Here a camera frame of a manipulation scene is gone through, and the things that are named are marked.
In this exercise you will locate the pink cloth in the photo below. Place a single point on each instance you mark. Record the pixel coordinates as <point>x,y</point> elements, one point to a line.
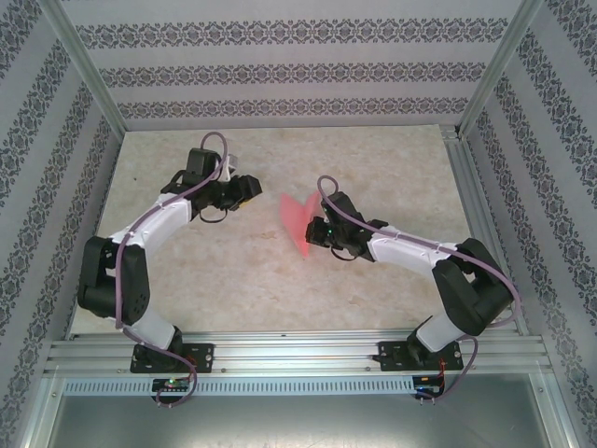
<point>291,212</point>

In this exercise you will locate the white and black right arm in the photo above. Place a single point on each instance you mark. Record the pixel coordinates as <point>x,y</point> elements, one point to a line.
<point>401,252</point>

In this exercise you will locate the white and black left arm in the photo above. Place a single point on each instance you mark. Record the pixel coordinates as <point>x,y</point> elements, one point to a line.
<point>158,224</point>

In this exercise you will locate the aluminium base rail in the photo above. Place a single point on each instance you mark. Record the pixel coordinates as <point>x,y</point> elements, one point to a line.
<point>298,354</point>

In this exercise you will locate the aluminium side rail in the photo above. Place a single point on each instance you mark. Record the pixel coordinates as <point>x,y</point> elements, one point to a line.
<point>478,210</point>

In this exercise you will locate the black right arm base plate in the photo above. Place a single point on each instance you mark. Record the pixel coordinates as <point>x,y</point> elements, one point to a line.
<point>389,357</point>

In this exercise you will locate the aluminium frame post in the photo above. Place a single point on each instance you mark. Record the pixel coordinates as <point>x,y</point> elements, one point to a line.
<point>499,70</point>
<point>86,70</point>

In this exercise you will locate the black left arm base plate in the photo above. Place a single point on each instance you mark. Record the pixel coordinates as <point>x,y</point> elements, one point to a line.
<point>203,357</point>

